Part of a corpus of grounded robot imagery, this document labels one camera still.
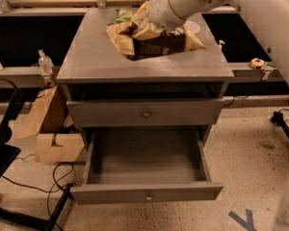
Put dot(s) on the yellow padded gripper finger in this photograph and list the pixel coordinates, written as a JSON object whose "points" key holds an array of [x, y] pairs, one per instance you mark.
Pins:
{"points": [[149, 31]]}

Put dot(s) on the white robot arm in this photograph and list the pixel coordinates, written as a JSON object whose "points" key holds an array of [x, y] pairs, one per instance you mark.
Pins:
{"points": [[267, 19]]}

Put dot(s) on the grey drawer cabinet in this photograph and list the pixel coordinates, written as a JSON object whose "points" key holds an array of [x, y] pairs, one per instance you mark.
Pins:
{"points": [[94, 70]]}

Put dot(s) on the closed grey upper drawer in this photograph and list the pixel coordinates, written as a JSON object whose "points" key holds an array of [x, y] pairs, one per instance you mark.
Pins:
{"points": [[163, 112]]}

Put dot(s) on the green chip bag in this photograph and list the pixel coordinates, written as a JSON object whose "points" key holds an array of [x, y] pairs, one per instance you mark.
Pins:
{"points": [[122, 16]]}

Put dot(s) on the green small object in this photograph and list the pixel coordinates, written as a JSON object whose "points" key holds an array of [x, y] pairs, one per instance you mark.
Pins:
{"points": [[271, 64]]}

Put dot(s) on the open grey middle drawer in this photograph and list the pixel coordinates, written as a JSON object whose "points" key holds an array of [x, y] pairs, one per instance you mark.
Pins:
{"points": [[145, 164]]}

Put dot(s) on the cardboard box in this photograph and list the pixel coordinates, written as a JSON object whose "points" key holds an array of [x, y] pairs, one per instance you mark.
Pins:
{"points": [[45, 121]]}

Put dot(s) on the clear sanitizer bottle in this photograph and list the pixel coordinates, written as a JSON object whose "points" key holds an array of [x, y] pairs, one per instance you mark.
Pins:
{"points": [[45, 63]]}

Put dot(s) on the white ceramic bowl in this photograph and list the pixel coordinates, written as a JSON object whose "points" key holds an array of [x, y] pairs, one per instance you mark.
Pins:
{"points": [[192, 26]]}

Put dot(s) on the black stand leg right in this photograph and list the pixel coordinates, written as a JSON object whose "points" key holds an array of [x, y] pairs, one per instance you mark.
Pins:
{"points": [[278, 119]]}

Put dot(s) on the small white pump bottle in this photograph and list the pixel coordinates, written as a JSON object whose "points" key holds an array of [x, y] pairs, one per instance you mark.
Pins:
{"points": [[221, 44]]}

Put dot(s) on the brown chip bag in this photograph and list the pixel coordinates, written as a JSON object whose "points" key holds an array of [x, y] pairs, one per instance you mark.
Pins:
{"points": [[168, 43]]}

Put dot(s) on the black stand frame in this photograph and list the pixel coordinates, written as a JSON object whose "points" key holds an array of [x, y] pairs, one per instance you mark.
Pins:
{"points": [[9, 153]]}

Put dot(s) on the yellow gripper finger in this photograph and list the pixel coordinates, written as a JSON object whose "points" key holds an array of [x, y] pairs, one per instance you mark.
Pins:
{"points": [[141, 15]]}

